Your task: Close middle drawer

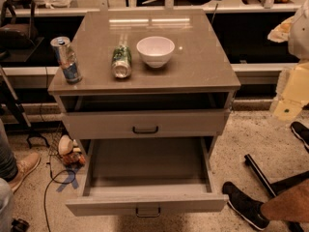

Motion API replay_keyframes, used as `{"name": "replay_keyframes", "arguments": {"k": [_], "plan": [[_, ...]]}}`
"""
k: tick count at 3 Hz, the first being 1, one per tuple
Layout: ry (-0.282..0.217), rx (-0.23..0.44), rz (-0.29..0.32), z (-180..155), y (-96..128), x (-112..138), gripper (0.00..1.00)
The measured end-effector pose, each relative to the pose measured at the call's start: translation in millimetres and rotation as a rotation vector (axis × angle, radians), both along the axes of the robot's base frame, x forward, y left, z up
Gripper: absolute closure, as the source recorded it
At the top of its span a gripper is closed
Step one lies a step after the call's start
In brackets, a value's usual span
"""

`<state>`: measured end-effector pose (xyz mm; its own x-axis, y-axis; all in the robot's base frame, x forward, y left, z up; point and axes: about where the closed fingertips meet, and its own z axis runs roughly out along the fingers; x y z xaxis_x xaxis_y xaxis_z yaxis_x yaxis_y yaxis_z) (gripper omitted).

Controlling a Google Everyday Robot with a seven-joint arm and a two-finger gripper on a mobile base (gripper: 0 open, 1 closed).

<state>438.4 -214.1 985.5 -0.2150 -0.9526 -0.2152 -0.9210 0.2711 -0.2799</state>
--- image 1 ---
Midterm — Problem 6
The black shoe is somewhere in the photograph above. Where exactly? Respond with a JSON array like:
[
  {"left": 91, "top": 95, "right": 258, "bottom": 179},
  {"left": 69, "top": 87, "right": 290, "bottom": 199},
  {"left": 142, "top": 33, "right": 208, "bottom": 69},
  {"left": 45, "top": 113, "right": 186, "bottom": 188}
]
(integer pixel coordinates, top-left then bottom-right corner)
[
  {"left": 291, "top": 122, "right": 309, "bottom": 153},
  {"left": 222, "top": 182, "right": 269, "bottom": 231}
]

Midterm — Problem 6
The black chair left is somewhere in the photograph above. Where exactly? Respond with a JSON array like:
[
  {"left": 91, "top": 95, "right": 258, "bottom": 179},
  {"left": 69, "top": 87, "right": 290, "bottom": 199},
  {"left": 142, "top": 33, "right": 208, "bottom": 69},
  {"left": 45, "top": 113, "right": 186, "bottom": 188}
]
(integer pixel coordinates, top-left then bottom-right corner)
[{"left": 0, "top": 0, "right": 43, "bottom": 63}]

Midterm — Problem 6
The black shoe far right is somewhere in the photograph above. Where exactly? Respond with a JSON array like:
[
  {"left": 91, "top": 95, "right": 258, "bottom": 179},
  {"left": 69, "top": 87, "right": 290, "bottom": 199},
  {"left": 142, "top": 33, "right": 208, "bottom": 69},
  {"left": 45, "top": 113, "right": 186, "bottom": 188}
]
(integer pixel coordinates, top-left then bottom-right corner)
[{"left": 291, "top": 122, "right": 309, "bottom": 153}]

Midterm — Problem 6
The white round floor object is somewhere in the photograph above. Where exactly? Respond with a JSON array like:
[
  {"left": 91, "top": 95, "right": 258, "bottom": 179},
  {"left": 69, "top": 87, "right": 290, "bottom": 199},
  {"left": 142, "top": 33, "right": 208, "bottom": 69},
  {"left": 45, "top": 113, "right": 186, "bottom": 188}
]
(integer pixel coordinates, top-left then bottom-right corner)
[{"left": 58, "top": 135, "right": 73, "bottom": 156}]

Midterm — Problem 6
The orange snack bag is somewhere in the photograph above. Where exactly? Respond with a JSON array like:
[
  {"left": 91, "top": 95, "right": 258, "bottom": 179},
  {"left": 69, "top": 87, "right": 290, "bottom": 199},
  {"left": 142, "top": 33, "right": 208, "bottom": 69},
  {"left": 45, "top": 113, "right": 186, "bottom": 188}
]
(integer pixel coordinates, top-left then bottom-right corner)
[{"left": 62, "top": 152, "right": 86, "bottom": 165}]

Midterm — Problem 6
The grey drawer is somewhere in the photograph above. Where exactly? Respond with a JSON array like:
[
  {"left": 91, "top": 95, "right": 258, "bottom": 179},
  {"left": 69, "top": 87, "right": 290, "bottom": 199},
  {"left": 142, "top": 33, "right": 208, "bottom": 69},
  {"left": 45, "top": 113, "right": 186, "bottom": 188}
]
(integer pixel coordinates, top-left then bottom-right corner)
[
  {"left": 67, "top": 137, "right": 228, "bottom": 218},
  {"left": 62, "top": 109, "right": 229, "bottom": 139}
]

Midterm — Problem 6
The blue jeans leg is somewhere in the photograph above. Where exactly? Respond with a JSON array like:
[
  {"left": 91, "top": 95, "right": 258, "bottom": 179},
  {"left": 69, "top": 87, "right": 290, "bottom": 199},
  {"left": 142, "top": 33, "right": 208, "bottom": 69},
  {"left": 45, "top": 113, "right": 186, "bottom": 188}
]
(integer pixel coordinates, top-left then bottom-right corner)
[{"left": 0, "top": 119, "right": 18, "bottom": 182}]

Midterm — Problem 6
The grey drawer cabinet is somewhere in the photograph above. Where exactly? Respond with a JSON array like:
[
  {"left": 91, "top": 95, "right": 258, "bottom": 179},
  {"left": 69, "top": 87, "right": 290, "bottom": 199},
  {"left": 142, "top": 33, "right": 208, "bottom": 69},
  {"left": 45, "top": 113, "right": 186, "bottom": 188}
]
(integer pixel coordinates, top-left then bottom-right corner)
[{"left": 49, "top": 10, "right": 239, "bottom": 150}]

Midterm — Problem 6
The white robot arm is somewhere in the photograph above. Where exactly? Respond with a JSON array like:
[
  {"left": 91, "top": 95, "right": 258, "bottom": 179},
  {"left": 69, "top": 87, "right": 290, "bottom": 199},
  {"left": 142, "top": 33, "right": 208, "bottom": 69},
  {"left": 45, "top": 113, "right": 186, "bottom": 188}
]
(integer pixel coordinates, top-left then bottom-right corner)
[{"left": 267, "top": 0, "right": 309, "bottom": 121}]

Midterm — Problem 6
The black shoe near right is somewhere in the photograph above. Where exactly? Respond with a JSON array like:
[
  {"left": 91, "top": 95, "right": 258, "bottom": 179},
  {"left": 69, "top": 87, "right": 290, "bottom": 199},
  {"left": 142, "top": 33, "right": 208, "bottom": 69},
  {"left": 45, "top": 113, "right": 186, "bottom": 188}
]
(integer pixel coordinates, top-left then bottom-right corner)
[{"left": 222, "top": 182, "right": 269, "bottom": 231}]

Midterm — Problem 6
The black floor cable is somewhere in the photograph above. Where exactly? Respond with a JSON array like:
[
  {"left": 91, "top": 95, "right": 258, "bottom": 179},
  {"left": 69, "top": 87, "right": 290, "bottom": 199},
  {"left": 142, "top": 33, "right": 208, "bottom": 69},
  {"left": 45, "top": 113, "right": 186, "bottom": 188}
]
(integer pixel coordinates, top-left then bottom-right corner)
[{"left": 38, "top": 66, "right": 78, "bottom": 232}]

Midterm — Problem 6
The grey jeans knee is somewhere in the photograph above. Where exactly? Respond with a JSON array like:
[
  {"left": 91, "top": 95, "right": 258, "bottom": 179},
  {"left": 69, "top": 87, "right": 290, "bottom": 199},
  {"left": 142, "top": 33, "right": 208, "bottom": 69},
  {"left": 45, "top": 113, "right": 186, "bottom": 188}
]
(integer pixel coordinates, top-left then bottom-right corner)
[{"left": 0, "top": 179, "right": 14, "bottom": 232}]

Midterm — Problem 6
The black object bottom left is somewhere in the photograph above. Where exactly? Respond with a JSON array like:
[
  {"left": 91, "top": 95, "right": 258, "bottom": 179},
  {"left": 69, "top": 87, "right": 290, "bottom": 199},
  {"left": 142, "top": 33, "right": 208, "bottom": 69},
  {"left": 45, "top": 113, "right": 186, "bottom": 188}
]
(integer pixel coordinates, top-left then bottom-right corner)
[{"left": 11, "top": 218, "right": 30, "bottom": 232}]

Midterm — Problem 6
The brown trouser leg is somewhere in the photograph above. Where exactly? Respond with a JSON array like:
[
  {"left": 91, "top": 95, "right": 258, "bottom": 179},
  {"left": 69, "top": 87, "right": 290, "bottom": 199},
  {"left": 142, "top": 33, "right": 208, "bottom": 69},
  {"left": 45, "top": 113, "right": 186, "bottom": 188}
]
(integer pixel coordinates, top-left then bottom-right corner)
[{"left": 261, "top": 180, "right": 309, "bottom": 222}]

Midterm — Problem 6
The black tripod stand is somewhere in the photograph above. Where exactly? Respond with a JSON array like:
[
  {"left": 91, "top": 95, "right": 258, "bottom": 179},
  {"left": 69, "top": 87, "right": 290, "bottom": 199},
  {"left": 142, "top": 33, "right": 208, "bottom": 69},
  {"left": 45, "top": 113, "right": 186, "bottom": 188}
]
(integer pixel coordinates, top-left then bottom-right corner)
[{"left": 0, "top": 66, "right": 49, "bottom": 147}]

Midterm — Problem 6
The white bowl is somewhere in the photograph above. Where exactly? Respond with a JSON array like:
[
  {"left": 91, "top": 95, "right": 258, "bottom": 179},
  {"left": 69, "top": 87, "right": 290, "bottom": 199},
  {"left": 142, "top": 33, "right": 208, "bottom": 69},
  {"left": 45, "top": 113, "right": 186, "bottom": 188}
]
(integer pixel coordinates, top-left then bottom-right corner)
[{"left": 136, "top": 36, "right": 175, "bottom": 68}]

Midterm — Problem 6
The upright silver blue can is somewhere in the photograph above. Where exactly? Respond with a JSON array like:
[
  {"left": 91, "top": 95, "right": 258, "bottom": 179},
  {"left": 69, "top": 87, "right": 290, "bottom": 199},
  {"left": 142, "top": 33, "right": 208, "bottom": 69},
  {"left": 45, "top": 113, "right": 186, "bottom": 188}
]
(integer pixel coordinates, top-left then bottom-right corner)
[{"left": 50, "top": 36, "right": 82, "bottom": 84}]

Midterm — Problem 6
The tan leather shoe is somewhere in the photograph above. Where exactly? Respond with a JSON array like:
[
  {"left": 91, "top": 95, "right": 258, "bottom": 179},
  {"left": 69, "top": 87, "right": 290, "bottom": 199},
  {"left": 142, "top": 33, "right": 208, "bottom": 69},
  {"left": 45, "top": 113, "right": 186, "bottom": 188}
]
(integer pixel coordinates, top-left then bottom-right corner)
[{"left": 9, "top": 153, "right": 41, "bottom": 192}]

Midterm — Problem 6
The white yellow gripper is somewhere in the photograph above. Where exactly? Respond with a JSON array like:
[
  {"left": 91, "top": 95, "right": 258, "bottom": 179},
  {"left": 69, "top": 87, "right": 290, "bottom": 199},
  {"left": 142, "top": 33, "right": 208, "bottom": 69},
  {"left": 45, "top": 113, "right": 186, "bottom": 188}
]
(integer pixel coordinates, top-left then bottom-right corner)
[{"left": 269, "top": 62, "right": 309, "bottom": 121}]

